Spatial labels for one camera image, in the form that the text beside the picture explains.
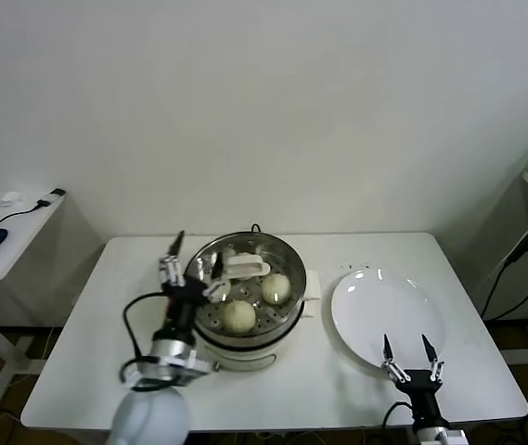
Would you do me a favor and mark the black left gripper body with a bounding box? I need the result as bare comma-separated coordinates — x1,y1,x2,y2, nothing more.
161,275,210,342

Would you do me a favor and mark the white steamed baozi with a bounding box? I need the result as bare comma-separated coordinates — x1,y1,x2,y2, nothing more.
261,273,293,306
222,299,258,335

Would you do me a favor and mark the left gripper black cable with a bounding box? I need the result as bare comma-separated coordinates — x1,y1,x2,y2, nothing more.
122,291,172,367

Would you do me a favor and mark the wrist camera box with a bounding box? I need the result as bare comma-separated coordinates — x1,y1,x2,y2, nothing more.
163,354,212,384
419,428,469,445

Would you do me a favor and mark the white side table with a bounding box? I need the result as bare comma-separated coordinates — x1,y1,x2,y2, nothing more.
0,187,68,404

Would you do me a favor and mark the white round plate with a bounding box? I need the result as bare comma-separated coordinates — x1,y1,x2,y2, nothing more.
330,268,447,374

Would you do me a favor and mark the black cable with adapter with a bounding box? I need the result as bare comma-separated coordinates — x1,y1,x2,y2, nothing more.
0,187,67,226

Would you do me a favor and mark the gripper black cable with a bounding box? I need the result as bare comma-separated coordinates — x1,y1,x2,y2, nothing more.
382,400,416,430
122,291,172,367

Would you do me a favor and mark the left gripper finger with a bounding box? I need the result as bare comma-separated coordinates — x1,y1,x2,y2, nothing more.
158,230,187,288
202,252,232,302

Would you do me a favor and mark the cream electric cooker base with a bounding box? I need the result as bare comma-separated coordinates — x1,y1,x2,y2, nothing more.
196,266,324,375

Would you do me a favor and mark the white crumpled tissue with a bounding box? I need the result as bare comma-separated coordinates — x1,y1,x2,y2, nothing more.
0,190,28,209

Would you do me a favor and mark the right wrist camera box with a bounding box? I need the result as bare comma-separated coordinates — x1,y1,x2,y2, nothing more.
419,428,469,445

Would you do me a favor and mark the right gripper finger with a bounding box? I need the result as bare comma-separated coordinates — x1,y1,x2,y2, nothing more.
381,334,408,384
420,334,445,384

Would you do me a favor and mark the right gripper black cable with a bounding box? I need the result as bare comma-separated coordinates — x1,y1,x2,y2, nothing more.
382,400,416,430

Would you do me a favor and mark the perforated steel steamer basket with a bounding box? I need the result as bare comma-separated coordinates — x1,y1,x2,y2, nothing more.
181,231,308,338

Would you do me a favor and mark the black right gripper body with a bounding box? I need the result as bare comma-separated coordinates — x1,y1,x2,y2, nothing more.
395,368,450,421

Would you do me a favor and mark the black power brick cable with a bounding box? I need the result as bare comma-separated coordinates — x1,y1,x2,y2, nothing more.
480,229,528,322

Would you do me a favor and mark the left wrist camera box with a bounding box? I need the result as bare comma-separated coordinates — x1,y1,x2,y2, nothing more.
163,354,212,384

